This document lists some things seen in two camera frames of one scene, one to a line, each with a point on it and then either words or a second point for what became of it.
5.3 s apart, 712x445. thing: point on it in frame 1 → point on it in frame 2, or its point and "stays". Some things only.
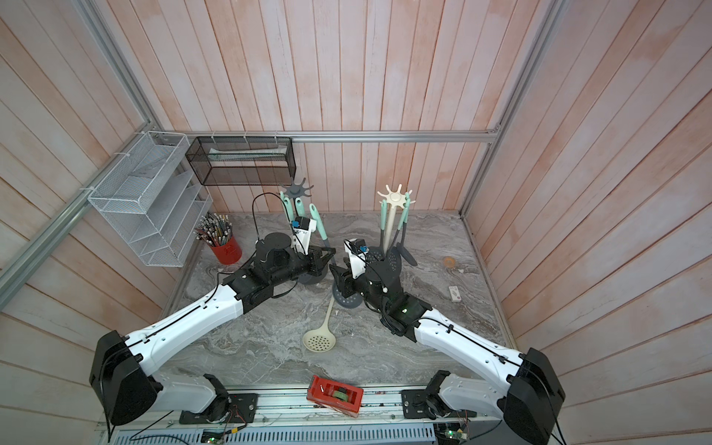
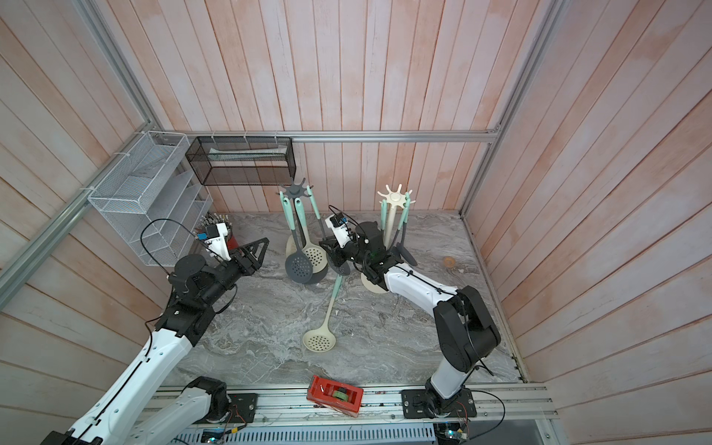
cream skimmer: [321, 339] stays
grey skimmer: [398, 228] stays
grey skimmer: [383, 219] stays
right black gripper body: [353, 286] → [349, 255]
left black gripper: [315, 254] → [251, 263]
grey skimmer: [401, 247] stays
